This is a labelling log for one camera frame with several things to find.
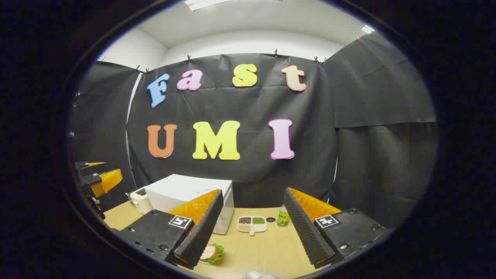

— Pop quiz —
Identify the white divided plate with grains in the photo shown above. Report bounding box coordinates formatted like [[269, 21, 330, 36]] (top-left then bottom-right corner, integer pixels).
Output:
[[237, 215, 268, 236]]

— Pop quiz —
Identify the green drink bottle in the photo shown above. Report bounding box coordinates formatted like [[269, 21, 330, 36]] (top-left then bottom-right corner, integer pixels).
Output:
[[277, 205, 290, 227]]

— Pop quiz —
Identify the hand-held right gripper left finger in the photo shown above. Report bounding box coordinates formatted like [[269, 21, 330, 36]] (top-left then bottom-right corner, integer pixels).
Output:
[[112, 189, 224, 270]]

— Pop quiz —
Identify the white microwave oven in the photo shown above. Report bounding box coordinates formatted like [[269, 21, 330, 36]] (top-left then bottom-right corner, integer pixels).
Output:
[[144, 174, 235, 235]]

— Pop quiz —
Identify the sandwich with lettuce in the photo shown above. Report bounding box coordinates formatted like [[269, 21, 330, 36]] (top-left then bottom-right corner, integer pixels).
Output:
[[200, 243, 224, 265]]

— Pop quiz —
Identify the white toaster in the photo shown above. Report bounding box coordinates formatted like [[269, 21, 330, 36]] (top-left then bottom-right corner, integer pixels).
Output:
[[126, 188, 153, 215]]

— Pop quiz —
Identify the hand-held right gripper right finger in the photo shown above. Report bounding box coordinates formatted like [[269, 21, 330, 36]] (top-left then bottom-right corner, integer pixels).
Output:
[[284, 187, 390, 269]]

